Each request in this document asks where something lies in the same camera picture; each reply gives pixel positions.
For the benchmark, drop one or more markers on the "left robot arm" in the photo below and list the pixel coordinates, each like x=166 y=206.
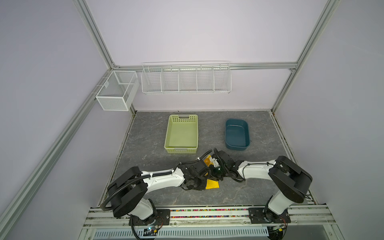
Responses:
x=126 y=195

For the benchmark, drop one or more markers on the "white wire wall rack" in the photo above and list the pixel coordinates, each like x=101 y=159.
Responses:
x=185 y=77

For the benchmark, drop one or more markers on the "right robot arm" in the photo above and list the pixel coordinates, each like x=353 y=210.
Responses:
x=292 y=181

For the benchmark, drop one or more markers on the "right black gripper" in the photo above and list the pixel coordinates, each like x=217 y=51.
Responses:
x=211 y=175

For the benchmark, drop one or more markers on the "yellow paper napkin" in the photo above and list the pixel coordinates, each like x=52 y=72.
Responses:
x=211 y=184

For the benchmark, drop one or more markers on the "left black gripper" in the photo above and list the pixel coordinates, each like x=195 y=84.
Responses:
x=202 y=186

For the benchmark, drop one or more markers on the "white vented cable duct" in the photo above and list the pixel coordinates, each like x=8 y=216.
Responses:
x=182 y=233

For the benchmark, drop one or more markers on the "green plastic basket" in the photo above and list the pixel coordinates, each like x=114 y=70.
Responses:
x=182 y=136

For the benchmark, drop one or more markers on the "teal plastic tray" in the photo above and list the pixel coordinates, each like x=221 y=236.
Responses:
x=237 y=137

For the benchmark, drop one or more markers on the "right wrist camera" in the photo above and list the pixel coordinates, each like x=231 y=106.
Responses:
x=213 y=162

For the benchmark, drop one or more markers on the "white mesh wall box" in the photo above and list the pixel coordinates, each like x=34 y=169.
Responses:
x=118 y=91

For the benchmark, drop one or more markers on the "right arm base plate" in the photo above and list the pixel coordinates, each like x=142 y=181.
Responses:
x=266 y=216

